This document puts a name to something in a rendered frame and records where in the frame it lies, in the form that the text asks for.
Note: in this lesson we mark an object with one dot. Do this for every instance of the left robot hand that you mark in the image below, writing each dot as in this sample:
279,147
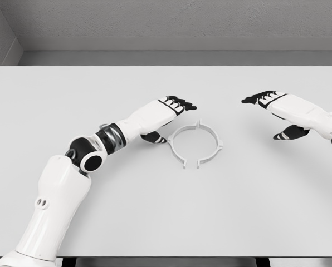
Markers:
157,112

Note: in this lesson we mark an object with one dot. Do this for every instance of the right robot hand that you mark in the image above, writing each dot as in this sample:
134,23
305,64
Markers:
297,111

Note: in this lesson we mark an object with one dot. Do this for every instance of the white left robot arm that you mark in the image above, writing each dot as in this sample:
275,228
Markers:
57,189

